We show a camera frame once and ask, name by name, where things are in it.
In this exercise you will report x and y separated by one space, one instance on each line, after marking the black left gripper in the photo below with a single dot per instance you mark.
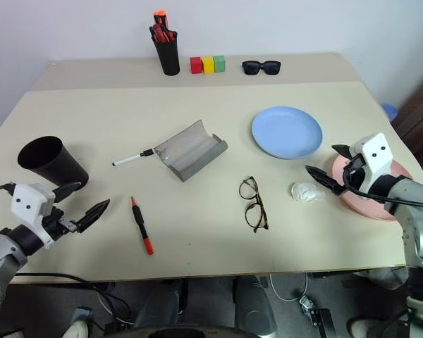
56 223

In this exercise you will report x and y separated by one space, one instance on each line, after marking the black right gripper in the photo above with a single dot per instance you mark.
355 172

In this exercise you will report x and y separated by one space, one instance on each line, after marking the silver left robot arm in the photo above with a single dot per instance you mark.
0 253

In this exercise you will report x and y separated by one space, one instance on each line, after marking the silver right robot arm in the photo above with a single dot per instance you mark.
414 197

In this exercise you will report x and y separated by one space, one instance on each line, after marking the empty black cup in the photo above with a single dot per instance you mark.
61 167

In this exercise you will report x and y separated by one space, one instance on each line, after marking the blue plate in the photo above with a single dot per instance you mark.
287 132

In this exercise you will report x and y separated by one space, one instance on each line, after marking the pink plate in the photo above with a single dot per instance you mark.
398 169

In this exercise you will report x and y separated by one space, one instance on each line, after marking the red and black pen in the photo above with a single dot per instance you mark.
170 36
141 222
156 34

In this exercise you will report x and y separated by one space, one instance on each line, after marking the white marker pen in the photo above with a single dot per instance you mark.
128 160

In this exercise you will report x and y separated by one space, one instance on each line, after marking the blue plastic bin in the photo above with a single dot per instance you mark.
390 112

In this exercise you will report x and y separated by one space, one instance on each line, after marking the tortoiseshell eyeglasses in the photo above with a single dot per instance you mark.
254 203

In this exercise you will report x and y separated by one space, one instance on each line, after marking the brown wooden furniture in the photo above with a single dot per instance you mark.
421 119

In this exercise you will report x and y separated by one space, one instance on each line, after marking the grey open glasses case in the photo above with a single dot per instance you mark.
194 155

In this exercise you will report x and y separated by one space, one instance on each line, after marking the white shoe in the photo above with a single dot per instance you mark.
75 329
360 329

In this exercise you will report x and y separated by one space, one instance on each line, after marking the black sunglasses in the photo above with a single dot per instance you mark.
252 67

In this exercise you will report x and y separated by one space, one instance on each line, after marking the dark grey rounded shape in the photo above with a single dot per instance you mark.
254 306
158 306

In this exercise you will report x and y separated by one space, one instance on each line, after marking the black table caster foot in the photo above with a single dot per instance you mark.
317 317

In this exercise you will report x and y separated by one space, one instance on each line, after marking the green wooden block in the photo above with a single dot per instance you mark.
220 64

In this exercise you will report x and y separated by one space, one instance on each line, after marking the yellow wooden block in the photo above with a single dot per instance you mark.
208 66

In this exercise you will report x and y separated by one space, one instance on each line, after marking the black pen holder cup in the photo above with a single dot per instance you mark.
168 58

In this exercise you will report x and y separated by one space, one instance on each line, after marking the red wooden block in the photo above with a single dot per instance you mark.
196 66

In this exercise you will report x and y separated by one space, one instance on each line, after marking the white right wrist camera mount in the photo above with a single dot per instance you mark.
375 155

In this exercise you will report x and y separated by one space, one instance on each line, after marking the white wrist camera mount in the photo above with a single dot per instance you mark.
26 204
375 155

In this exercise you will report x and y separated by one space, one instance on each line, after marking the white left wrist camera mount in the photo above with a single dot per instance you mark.
26 204

